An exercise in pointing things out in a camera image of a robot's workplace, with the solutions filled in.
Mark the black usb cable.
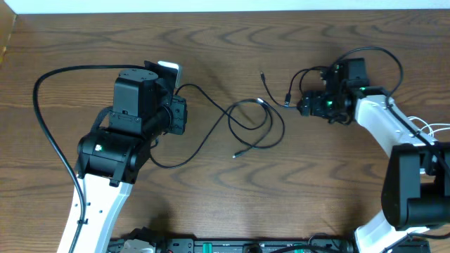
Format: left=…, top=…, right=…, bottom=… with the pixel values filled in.
left=259, top=65, right=330, bottom=110
left=149, top=83, right=286, bottom=170

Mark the white usb cable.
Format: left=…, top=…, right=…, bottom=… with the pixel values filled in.
left=406, top=115, right=450, bottom=138

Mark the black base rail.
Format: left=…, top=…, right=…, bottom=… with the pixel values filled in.
left=106, top=227, right=359, bottom=253

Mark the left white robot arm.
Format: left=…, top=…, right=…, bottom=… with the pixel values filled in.
left=58, top=95, right=187, bottom=252

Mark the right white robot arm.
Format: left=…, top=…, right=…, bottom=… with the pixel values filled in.
left=297, top=86, right=449, bottom=252

